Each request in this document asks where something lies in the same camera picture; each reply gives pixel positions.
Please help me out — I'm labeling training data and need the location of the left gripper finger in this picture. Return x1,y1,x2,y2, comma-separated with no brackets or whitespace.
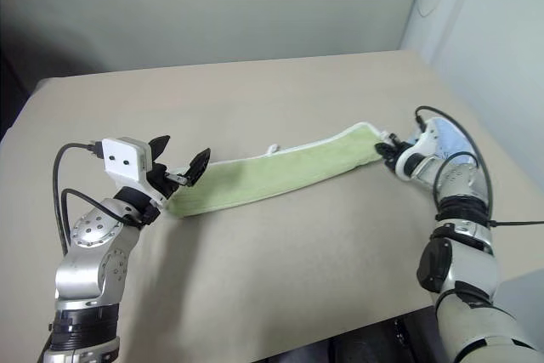
147,134,172,165
184,147,213,188

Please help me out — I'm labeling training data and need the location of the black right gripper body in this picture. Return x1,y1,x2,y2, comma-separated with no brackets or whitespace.
383,140,410,169

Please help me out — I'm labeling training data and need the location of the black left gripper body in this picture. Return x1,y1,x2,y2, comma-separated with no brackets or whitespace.
144,162,189,201

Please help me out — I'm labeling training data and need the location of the green towel with white trim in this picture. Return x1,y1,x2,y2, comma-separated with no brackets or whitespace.
164,122,388,220

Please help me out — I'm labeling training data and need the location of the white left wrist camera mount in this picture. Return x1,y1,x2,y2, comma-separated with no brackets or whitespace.
96,136,165,207

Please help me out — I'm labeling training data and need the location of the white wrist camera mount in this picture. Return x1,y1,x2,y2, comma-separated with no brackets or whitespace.
403,116,478,165
96,136,165,207

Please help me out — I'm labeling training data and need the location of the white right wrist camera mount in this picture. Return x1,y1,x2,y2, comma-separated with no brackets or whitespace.
403,116,478,165

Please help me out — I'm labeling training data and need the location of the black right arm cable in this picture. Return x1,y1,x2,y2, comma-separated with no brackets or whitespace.
413,105,544,228

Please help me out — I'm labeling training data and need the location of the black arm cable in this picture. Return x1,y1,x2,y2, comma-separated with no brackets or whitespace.
413,105,544,228
51,139,148,256

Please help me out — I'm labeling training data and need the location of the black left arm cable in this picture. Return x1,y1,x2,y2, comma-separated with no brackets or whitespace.
51,139,148,256

